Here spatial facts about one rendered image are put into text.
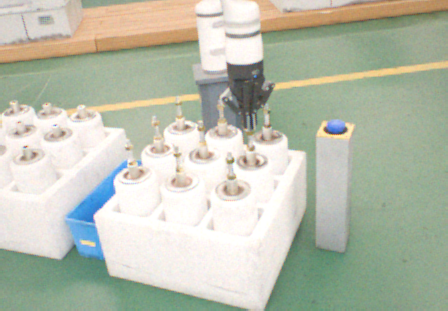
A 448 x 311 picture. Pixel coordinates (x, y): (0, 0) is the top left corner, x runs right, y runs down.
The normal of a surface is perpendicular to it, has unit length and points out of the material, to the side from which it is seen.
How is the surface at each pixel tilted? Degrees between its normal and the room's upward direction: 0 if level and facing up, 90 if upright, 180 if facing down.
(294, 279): 0
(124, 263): 90
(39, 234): 90
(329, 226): 90
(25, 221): 90
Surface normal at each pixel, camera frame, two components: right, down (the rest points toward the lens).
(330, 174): -0.37, 0.48
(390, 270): -0.08, -0.87
